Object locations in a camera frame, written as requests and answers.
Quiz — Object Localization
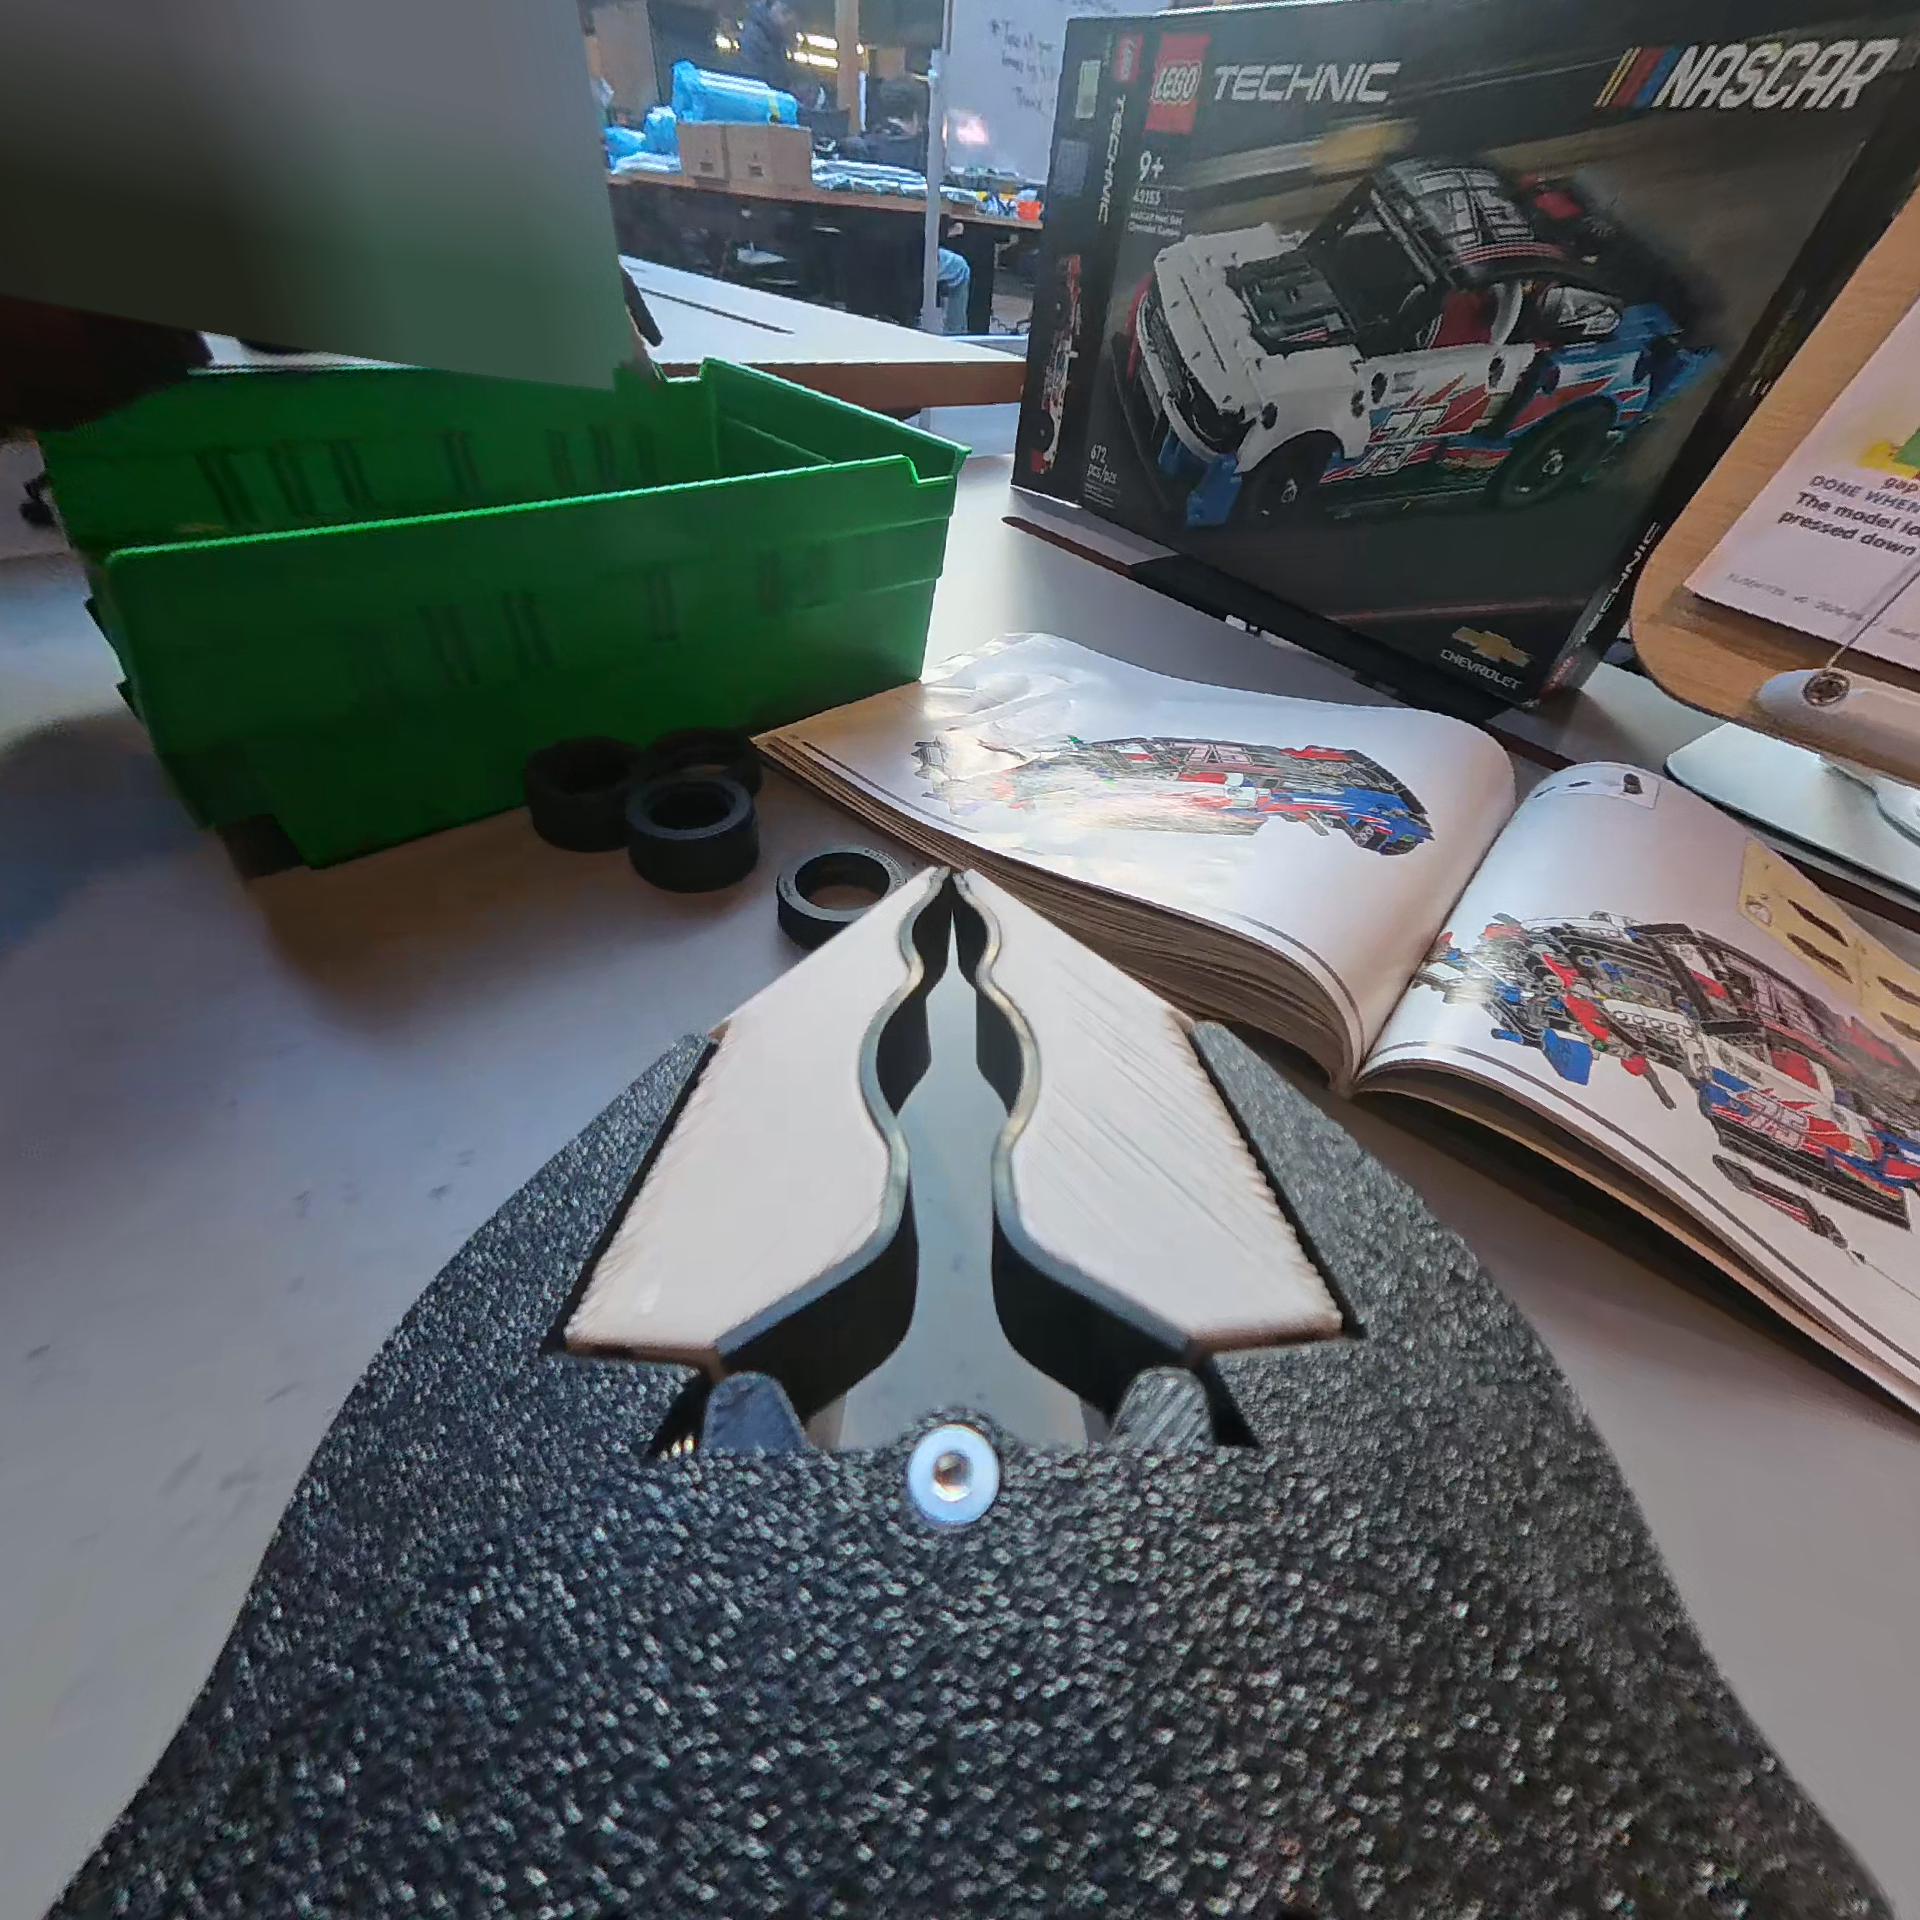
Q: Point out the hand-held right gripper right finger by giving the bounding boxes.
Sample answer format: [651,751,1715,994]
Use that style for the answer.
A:
[957,872,1348,1427]

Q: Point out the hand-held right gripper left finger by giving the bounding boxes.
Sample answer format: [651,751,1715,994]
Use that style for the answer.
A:
[562,866,954,1427]

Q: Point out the instruction booklet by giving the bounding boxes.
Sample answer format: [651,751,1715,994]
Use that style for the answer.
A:
[755,632,1920,1419]

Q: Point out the green plastic bin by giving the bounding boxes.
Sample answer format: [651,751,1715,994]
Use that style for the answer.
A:
[37,356,970,874]

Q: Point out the person's left forearm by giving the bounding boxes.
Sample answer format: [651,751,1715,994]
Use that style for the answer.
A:
[0,292,204,436]

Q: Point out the printed task sheet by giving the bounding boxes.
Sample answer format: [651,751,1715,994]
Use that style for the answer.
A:
[1682,292,1920,633]

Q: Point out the black rubber tyre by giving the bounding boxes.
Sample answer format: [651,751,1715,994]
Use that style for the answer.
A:
[776,848,910,951]
[626,774,761,894]
[526,738,640,855]
[637,728,763,798]

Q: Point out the toy car set box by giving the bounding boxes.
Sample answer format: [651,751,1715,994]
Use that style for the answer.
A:
[1012,0,1920,723]

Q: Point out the white stand base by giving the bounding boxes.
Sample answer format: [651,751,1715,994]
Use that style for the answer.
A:
[1664,667,1920,904]

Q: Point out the wooden display board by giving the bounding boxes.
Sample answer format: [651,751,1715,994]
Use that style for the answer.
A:
[1629,195,1920,736]

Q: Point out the wood-edged white table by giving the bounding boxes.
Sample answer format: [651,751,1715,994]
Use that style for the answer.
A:
[621,257,1029,419]

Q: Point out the long wooden workbench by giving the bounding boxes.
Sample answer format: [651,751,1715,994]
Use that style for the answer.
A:
[608,163,1045,324]

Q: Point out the blue plastic bags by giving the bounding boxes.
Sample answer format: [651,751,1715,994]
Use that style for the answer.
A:
[603,59,804,166]

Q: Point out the whiteboard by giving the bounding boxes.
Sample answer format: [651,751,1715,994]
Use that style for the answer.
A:
[933,0,1144,190]

